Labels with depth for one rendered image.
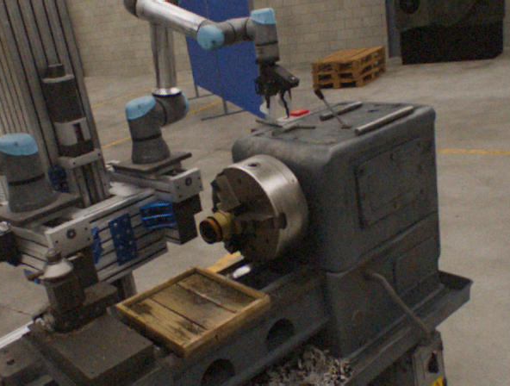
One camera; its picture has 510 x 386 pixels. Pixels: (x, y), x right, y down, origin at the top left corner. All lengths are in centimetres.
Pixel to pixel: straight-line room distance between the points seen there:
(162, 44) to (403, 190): 102
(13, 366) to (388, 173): 122
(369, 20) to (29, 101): 1065
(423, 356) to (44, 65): 168
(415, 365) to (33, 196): 141
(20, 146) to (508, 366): 218
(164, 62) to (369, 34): 1036
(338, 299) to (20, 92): 127
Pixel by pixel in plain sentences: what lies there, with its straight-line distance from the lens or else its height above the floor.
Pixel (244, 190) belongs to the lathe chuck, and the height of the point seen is 116.
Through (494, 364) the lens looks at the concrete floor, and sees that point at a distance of 291.
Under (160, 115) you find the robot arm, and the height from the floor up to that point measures 133.
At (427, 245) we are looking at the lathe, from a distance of 219.
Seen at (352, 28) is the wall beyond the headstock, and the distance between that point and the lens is 1260.
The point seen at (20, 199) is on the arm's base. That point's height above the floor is 120.
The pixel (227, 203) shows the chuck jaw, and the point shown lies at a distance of 174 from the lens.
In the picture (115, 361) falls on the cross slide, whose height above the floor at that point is 97.
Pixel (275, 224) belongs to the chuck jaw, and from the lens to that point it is 167.
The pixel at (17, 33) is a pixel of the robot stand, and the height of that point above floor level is 169.
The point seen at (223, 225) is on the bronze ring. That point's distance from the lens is 168.
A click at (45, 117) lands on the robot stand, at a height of 140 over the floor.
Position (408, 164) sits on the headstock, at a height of 109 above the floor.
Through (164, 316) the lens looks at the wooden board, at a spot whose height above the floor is 88.
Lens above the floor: 172
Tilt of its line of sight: 19 degrees down
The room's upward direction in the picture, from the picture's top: 9 degrees counter-clockwise
